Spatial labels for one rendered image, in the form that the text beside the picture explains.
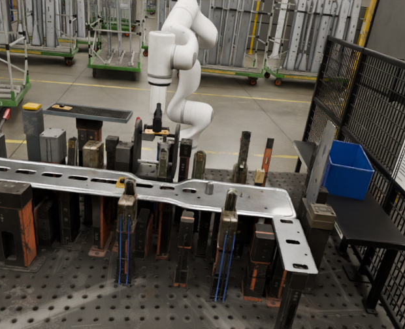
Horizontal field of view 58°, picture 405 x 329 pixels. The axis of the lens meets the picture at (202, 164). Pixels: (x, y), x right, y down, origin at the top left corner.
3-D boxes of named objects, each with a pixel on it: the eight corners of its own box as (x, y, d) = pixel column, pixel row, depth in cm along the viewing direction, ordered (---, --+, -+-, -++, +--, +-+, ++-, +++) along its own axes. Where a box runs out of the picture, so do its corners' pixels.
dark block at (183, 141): (172, 226, 172) (179, 143, 155) (174, 218, 179) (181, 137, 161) (183, 227, 172) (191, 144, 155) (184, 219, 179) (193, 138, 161)
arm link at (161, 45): (177, 72, 127) (151, 68, 128) (180, 32, 121) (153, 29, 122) (171, 78, 119) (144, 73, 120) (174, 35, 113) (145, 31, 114)
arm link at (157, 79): (147, 69, 127) (147, 78, 128) (147, 75, 119) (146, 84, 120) (171, 71, 128) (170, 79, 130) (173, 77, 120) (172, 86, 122)
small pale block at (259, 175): (242, 243, 166) (257, 171, 151) (242, 239, 169) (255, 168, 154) (250, 244, 166) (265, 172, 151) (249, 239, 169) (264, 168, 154)
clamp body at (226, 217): (204, 302, 132) (215, 221, 118) (204, 279, 143) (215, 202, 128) (228, 305, 132) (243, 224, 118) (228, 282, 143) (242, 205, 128)
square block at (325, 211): (292, 292, 141) (314, 213, 126) (288, 278, 148) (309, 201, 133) (313, 295, 141) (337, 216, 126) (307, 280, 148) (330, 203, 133)
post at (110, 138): (104, 217, 173) (104, 138, 156) (108, 211, 177) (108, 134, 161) (115, 219, 173) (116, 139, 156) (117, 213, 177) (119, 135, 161)
